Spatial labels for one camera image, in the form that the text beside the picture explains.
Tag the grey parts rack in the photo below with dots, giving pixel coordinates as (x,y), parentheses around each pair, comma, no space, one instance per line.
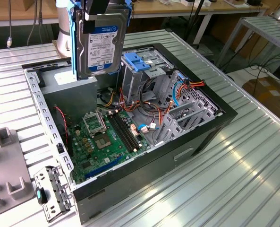
(10,160)

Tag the CPU socket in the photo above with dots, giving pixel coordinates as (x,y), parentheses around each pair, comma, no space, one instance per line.
(103,141)

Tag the blue expansion slot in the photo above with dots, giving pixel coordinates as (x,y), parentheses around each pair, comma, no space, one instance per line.
(104,167)

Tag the grey metal slot bracket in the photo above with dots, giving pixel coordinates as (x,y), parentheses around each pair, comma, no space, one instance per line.
(57,189)

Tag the blue plastic drive latch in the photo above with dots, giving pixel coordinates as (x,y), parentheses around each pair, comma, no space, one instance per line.
(136,62)

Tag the grey disk bay cage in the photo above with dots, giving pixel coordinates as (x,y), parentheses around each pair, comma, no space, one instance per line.
(191,113)

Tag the grey optical drive cage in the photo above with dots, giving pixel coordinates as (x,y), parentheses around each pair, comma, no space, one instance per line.
(132,82)

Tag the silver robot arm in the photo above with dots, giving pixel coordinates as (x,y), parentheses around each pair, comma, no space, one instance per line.
(63,35)

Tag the black open PC case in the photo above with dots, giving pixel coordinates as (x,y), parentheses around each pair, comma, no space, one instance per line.
(142,179)

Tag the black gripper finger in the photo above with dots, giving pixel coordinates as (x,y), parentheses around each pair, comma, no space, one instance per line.
(97,6)

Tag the wooden workbench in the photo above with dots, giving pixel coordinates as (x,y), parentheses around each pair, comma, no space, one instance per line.
(177,9)

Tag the black tripod stand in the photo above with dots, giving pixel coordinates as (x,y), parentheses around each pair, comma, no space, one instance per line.
(196,16)

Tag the hard disk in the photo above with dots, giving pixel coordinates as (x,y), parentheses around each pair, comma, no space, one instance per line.
(104,47)

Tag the large cardboard box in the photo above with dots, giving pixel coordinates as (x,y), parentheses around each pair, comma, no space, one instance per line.
(267,99)

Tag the green motherboard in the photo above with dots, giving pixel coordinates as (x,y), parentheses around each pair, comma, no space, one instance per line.
(113,154)

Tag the grey power supply unit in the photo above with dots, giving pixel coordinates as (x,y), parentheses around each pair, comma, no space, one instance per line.
(69,99)

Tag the black RAM slot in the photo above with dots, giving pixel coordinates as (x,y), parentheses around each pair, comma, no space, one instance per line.
(119,133)
(122,133)
(126,132)
(129,131)

